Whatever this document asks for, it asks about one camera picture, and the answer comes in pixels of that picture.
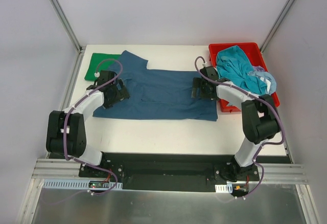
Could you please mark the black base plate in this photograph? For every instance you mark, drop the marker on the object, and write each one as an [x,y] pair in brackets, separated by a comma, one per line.
[165,183]

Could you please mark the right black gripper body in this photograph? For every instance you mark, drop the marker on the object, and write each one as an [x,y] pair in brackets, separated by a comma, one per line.
[196,88]

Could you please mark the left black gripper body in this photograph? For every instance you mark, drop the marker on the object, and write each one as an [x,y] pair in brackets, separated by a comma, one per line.
[120,92]

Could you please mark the dark blue t-shirt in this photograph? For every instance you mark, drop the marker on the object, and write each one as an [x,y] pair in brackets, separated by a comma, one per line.
[156,94]

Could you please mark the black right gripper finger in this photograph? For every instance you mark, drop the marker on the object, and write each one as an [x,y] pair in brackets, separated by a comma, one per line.
[195,92]
[196,83]

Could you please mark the right white cable duct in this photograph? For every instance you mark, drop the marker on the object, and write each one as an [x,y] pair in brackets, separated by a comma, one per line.
[227,188]

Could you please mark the left aluminium frame post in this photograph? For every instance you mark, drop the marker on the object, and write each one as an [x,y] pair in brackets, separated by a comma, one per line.
[66,25]

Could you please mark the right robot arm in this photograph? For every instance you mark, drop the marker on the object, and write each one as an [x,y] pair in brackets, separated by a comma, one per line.
[260,121]

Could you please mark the right aluminium frame post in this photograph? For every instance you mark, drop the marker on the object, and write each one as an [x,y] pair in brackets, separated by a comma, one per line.
[278,22]

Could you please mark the white cable duct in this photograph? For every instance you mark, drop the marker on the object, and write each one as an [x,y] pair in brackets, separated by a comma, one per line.
[227,188]
[81,185]

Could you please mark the light blue t-shirt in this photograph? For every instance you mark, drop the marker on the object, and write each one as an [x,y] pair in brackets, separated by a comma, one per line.
[265,81]

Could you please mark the green t-shirt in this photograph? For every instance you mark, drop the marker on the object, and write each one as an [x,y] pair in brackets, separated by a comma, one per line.
[94,67]

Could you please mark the left white cable duct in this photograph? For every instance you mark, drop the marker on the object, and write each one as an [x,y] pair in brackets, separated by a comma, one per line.
[81,185]

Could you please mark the aluminium frame post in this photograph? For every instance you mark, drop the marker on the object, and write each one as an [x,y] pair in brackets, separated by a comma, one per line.
[66,25]
[278,22]

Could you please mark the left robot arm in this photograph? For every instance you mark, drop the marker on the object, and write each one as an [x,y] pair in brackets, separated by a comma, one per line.
[66,133]

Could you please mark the teal t-shirt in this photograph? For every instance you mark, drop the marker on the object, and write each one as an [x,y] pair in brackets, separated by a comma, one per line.
[232,63]

